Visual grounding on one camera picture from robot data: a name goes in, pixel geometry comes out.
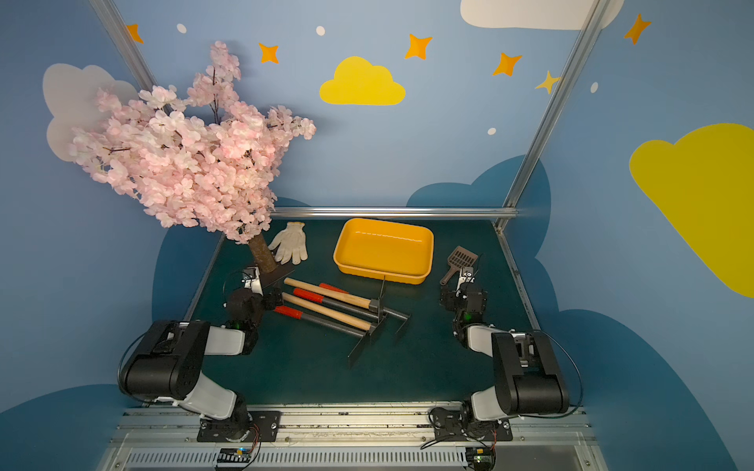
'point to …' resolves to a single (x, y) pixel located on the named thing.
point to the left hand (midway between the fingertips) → (262, 280)
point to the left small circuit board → (234, 455)
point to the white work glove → (291, 244)
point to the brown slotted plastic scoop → (458, 259)
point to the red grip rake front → (334, 327)
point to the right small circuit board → (479, 455)
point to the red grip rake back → (376, 305)
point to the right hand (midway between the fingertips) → (467, 284)
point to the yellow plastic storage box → (397, 252)
